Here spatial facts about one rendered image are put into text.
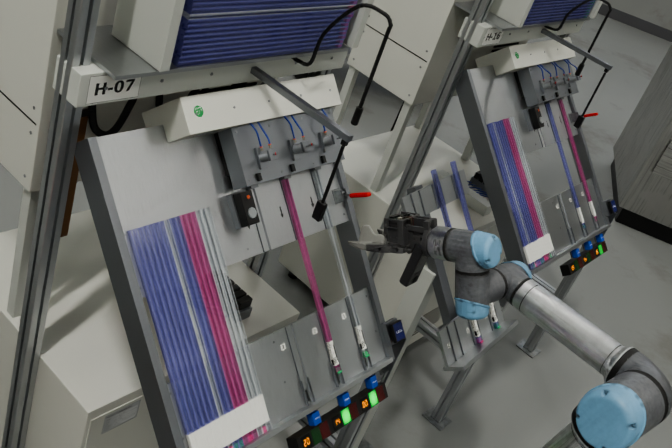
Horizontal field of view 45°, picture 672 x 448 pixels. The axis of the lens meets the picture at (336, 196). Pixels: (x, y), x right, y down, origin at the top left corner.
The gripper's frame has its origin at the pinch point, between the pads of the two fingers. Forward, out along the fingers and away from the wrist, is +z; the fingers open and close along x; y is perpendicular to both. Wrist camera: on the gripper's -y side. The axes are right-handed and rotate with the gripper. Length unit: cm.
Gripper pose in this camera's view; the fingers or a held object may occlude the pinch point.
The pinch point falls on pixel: (365, 239)
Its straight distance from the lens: 195.8
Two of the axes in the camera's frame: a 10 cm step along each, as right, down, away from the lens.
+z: -7.7, -1.0, 6.4
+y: -0.6, -9.7, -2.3
